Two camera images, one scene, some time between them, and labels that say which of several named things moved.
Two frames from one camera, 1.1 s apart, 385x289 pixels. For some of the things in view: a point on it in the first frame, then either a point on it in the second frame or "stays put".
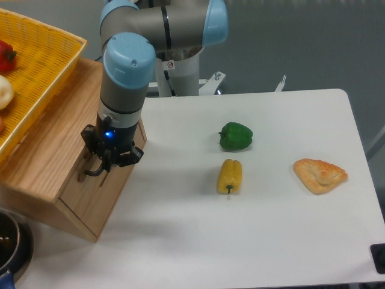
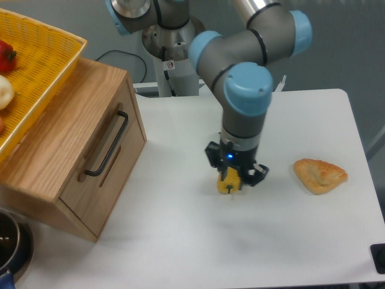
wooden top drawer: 92,200 stays put
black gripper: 112,144 -> 224,155
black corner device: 378,253 stays put
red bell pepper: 7,56 stays put
